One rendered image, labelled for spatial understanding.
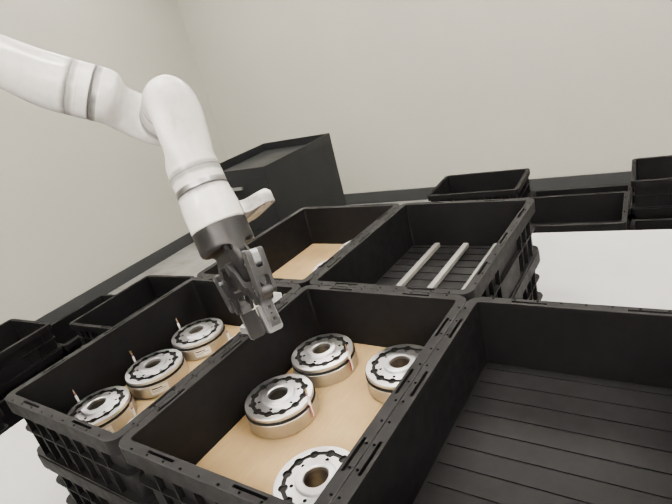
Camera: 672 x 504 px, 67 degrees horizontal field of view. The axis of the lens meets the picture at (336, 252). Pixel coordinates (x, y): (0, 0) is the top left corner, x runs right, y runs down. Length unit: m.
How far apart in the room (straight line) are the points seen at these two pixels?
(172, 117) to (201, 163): 0.07
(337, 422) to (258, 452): 0.11
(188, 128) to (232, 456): 0.43
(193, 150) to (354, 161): 3.79
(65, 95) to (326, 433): 0.54
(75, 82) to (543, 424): 0.69
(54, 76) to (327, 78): 3.76
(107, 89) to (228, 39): 4.21
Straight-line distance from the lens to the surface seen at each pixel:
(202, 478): 0.58
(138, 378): 0.95
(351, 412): 0.74
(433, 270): 1.07
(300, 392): 0.75
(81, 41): 4.48
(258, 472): 0.71
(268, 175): 2.30
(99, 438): 0.72
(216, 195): 0.67
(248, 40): 4.77
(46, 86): 0.72
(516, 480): 0.62
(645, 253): 1.37
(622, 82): 3.83
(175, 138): 0.69
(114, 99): 0.72
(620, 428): 0.69
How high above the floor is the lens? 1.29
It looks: 21 degrees down
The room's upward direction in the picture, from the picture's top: 14 degrees counter-clockwise
